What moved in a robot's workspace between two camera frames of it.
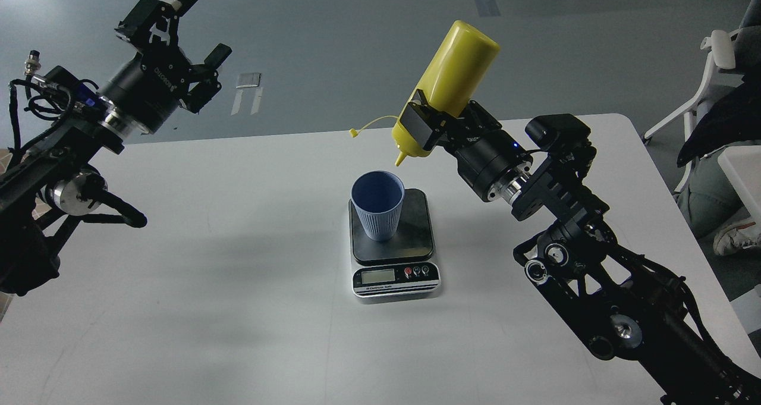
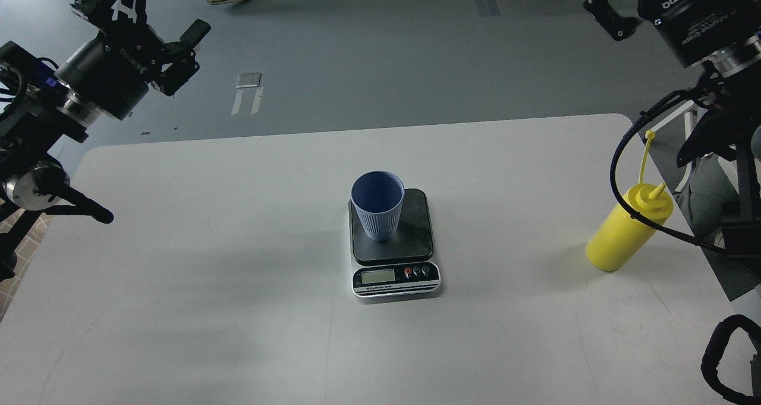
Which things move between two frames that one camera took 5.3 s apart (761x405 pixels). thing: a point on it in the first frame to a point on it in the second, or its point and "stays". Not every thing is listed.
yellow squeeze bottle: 450,79 to 623,235
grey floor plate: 248,79 stays
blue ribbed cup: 377,196 stays
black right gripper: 483,152 to 698,16
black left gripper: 147,87 to 113,72
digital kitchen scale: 397,269 stays
